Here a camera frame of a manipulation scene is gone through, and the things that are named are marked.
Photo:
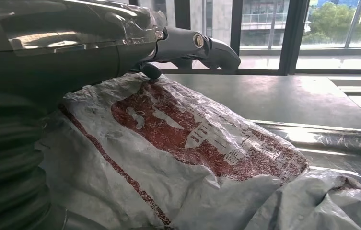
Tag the grey mailer bag red print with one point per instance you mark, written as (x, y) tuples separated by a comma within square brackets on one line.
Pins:
[(167, 127)]

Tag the white scale with steel tray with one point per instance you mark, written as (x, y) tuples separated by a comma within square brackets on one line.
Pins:
[(326, 143)]

